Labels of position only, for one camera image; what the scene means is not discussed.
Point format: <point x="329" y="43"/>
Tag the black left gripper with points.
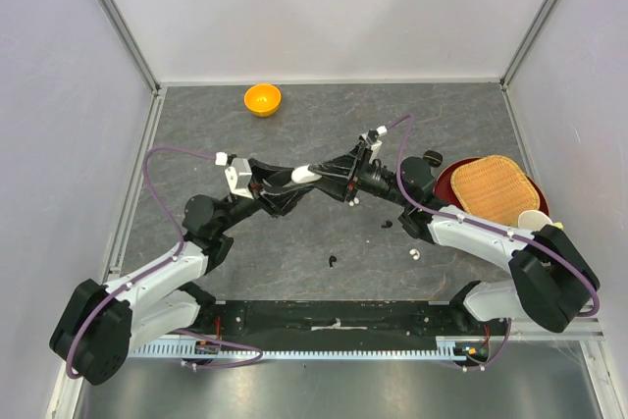
<point x="276" y="198"/>

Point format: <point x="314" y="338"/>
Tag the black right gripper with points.
<point x="342" y="166"/>

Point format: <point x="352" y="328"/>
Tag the white earbud charging case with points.
<point x="303" y="175"/>

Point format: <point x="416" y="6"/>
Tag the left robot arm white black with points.
<point x="102" y="323"/>

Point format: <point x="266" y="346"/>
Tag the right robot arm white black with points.
<point x="549" y="281"/>

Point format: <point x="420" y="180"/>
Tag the orange plastic bowl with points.
<point x="262" y="100"/>

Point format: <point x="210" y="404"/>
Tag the red lacquer round tray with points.
<point x="444" y="183"/>

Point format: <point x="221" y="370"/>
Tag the woven bamboo tray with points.
<point x="495" y="188"/>

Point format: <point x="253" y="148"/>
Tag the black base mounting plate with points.
<point x="336" y="323"/>

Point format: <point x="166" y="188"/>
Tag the pale yellow cup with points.
<point x="535" y="220"/>

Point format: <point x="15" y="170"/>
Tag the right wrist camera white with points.
<point x="372" y="140"/>

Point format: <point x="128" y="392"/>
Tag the slotted cable duct rail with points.
<point x="189" y="349"/>

